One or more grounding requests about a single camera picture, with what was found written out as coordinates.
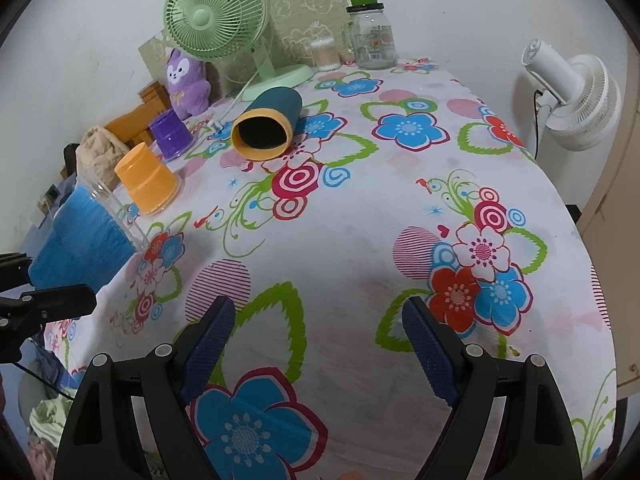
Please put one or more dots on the floral tablecloth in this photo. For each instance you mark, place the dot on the floral tablecloth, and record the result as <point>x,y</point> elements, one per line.
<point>350,240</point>

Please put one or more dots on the purple plush toy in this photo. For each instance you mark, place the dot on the purple plush toy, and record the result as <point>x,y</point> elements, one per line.
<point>187,87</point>

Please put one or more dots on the clear glass cup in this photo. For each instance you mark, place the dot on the clear glass cup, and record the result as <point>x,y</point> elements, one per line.
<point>112,200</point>

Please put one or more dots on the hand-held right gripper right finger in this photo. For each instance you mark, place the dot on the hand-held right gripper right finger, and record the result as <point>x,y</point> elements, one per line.
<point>427,345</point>

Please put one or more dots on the white clip fan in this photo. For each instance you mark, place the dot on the white clip fan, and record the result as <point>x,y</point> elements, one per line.
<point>580,100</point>

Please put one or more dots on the orange plastic cup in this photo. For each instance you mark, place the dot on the orange plastic cup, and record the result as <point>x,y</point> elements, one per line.
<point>147,180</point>

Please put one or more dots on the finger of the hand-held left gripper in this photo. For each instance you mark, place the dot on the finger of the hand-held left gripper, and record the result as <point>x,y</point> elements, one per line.
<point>55,302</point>
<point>12,270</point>

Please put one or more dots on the cotton swab container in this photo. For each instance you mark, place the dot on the cotton swab container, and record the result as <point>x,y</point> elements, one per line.
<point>326,56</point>

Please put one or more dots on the pile of clothes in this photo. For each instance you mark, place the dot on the pile of clothes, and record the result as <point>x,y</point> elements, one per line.
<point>47,417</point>

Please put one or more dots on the glass jar with black lid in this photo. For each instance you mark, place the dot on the glass jar with black lid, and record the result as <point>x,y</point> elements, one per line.
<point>372,40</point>

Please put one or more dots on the green desk fan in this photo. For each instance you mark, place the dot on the green desk fan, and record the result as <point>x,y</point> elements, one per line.
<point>212,15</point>

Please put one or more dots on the beige printed board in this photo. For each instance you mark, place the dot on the beige printed board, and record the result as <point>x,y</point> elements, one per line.
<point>295,15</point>

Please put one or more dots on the purple plastic cup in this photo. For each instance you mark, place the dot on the purple plastic cup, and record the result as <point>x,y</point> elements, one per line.
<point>170,132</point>

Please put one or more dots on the beige crumpled cloth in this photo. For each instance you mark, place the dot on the beige crumpled cloth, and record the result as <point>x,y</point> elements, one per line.
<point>100,152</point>

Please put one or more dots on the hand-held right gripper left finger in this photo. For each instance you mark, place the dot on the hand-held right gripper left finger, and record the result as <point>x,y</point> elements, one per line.
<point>210,340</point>

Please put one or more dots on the wooden block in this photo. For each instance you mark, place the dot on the wooden block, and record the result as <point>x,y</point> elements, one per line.
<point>130,127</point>

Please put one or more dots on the teal and yellow cup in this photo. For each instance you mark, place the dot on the teal and yellow cup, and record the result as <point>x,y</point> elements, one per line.
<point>280,102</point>

